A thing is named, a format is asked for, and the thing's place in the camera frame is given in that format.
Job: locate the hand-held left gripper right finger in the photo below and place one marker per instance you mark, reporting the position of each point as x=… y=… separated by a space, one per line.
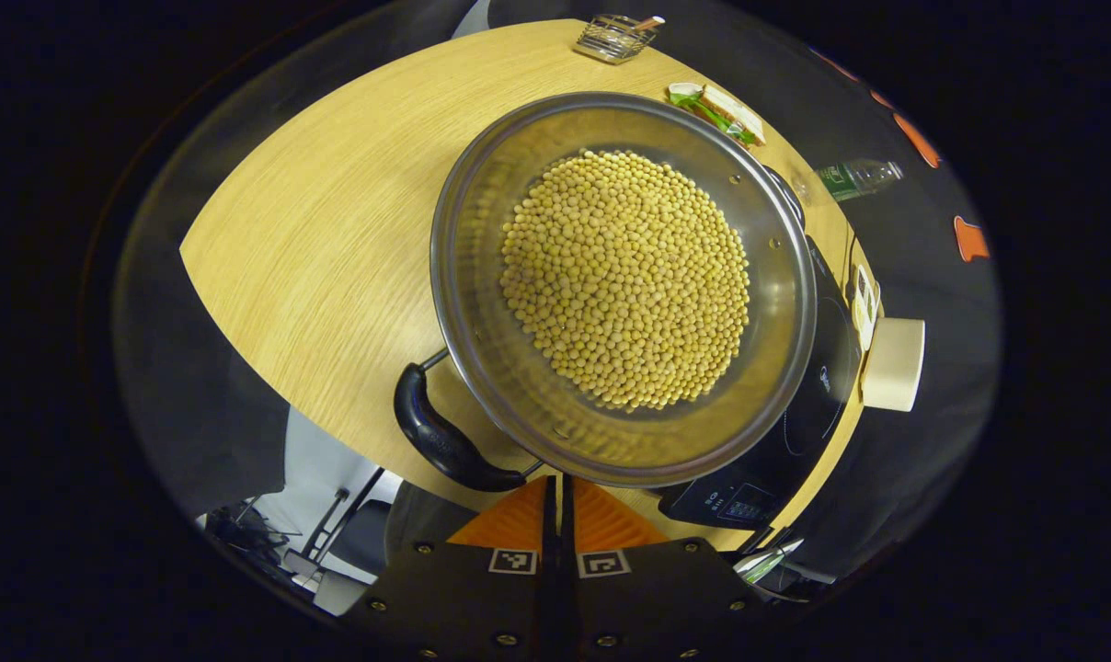
x=647 y=598

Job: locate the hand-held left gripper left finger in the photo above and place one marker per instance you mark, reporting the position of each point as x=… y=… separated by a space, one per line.
x=482 y=598

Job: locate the black induction cooktop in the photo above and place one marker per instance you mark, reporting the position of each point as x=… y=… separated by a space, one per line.
x=813 y=405

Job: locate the pile of soybeans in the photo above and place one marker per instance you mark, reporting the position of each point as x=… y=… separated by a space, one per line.
x=624 y=276

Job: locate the black metal stand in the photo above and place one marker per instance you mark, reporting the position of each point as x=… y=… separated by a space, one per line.
x=344 y=515

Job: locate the white toaster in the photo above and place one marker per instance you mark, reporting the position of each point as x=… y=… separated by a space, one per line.
x=891 y=363

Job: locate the white divided dish of beans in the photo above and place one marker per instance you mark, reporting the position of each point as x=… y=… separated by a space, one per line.
x=864 y=294

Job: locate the clear plastic water bottle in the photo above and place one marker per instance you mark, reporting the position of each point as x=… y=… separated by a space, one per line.
x=854 y=176

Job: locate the lettuce sandwich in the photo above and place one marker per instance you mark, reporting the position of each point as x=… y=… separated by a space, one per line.
x=726 y=112

